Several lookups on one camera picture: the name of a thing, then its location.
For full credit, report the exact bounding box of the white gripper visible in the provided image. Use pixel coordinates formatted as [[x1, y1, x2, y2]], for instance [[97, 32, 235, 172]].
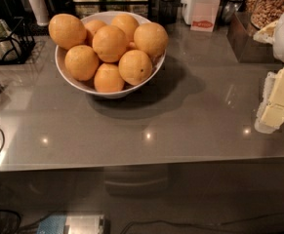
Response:
[[253, 13, 284, 134]]

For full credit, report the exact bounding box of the front right orange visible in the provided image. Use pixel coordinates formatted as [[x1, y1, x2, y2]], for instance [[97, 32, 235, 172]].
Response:
[[119, 50, 152, 86]]

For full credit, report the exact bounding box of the back middle orange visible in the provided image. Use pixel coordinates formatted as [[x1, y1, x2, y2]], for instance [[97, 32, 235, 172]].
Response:
[[111, 14, 140, 42]]

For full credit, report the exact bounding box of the centre orange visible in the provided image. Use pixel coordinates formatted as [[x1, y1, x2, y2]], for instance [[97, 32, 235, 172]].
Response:
[[92, 25, 129, 62]]

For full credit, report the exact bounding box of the front middle orange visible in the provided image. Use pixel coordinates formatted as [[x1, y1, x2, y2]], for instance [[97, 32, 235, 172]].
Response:
[[94, 63, 125, 93]]

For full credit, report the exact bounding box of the back left orange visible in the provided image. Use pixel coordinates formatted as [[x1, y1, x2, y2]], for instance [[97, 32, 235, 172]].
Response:
[[85, 19, 106, 46]]

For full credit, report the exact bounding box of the white ceramic bowl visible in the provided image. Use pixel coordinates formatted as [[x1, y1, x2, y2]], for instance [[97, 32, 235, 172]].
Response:
[[55, 11, 166, 99]]

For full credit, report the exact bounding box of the front left orange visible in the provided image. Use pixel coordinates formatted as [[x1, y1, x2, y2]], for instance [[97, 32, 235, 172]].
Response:
[[64, 45, 100, 81]]

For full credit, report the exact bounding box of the orange on bowl's left rim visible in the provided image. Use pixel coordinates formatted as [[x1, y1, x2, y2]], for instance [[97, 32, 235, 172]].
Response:
[[49, 14, 87, 50]]

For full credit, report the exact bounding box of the metal tray box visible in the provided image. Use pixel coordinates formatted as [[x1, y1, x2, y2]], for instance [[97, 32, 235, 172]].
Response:
[[227, 12, 279, 63]]

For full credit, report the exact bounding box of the metal scoop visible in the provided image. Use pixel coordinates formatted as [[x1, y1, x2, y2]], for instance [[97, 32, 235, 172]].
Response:
[[222, 0, 243, 23]]

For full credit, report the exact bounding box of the white box with red label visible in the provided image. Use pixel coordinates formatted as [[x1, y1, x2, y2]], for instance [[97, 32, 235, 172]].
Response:
[[181, 0, 221, 32]]

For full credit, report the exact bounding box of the black mesh cup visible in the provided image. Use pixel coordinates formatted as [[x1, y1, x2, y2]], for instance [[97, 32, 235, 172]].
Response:
[[158, 0, 180, 25]]

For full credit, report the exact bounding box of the white paper cup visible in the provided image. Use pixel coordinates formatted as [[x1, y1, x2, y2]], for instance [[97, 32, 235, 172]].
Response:
[[28, 0, 49, 26]]

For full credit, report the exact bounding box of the blue and white device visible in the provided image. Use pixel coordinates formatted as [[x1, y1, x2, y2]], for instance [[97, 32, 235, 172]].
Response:
[[36, 214, 108, 234]]

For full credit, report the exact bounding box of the black cable bottom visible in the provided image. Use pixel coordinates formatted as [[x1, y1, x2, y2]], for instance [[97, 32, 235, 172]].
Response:
[[120, 210, 284, 234]]

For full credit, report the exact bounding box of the black wire rack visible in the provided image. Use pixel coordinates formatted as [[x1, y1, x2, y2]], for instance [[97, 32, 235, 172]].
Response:
[[0, 18, 35, 65]]

